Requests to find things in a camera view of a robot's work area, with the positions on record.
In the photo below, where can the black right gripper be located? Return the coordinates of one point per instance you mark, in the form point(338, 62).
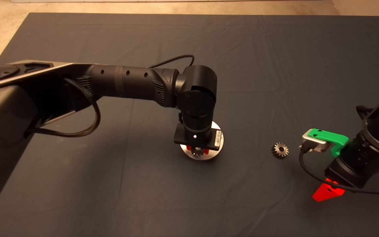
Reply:
point(367, 164)

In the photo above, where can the dark steel planetary gear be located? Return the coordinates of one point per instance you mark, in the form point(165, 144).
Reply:
point(276, 152)

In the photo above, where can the bright steel planetary gear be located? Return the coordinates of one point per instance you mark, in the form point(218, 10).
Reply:
point(196, 153)

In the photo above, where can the green right camera mount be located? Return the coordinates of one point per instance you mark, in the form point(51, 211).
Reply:
point(329, 135)

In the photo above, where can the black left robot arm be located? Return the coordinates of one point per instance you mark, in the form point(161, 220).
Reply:
point(127, 82)

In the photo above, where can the dark grey table cloth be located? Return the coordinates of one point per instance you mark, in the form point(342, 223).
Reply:
point(275, 65)

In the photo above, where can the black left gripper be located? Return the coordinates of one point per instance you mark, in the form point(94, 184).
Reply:
point(196, 138)

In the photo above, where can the round metal carrier plate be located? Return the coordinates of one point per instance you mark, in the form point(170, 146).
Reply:
point(214, 154)

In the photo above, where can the silver right camera box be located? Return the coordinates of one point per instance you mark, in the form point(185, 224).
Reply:
point(314, 143)

